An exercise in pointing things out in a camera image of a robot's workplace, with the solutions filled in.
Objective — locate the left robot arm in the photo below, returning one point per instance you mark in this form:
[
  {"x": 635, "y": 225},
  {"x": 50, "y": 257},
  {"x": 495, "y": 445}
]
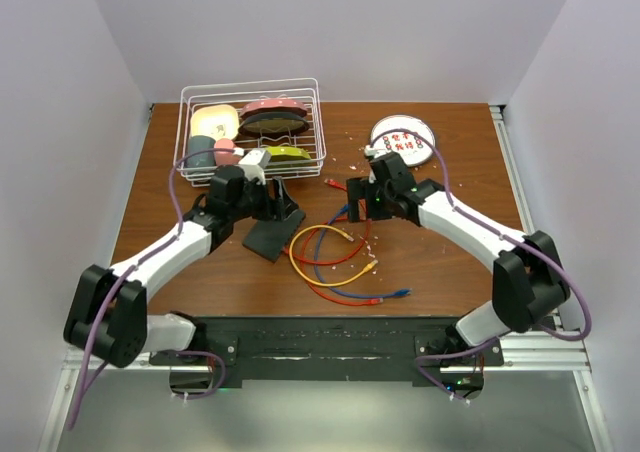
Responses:
[{"x": 109, "y": 317}]

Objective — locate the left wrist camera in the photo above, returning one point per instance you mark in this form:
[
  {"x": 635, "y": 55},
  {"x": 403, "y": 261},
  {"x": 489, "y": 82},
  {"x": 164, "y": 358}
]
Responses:
[{"x": 254, "y": 163}]

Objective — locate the pink cup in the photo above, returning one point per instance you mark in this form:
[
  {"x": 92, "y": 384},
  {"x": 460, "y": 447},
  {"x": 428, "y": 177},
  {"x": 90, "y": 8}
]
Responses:
[{"x": 225, "y": 152}]

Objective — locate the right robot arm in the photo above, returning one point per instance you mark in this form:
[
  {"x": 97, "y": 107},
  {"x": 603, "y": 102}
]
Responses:
[{"x": 526, "y": 280}]

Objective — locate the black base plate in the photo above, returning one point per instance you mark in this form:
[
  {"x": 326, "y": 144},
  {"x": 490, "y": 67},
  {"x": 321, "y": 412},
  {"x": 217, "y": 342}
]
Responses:
[{"x": 358, "y": 348}]

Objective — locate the dark brown round plate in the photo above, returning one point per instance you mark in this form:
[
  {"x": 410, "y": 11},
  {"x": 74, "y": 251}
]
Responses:
[{"x": 273, "y": 124}]

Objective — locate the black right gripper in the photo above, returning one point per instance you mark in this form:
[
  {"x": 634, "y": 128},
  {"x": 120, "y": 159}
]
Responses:
[{"x": 360, "y": 188}]

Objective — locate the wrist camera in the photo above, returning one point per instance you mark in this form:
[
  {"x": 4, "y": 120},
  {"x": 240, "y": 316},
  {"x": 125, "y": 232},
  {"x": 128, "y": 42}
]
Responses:
[
  {"x": 376, "y": 163},
  {"x": 254, "y": 163}
]

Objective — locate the pink round plate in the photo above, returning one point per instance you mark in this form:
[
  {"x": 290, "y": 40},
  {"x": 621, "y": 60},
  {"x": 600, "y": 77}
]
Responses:
[{"x": 278, "y": 104}]

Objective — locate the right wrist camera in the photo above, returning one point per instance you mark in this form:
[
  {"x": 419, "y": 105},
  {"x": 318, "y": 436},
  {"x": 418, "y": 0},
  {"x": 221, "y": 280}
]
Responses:
[{"x": 376, "y": 163}]

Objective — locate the cream square plate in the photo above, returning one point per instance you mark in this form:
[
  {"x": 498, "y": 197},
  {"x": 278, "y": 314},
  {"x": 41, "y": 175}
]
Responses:
[{"x": 215, "y": 121}]

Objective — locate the black network switch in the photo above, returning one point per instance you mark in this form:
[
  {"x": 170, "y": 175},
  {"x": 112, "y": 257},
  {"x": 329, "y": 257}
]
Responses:
[{"x": 267, "y": 239}]

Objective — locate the grey cup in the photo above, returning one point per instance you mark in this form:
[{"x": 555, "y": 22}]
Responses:
[{"x": 200, "y": 152}]

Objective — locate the white patterned round plate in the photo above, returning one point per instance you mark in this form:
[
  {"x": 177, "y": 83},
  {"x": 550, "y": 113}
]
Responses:
[{"x": 409, "y": 136}]

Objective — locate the white wire dish rack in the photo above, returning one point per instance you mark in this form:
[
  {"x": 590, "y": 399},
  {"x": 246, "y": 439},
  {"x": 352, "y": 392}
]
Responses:
[{"x": 305, "y": 90}]

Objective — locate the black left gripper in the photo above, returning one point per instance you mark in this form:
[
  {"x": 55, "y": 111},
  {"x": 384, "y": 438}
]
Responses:
[{"x": 278, "y": 208}]

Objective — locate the yellow green bowl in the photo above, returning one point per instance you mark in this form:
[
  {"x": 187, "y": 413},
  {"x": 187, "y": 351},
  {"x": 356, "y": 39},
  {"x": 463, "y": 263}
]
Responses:
[{"x": 279, "y": 154}]

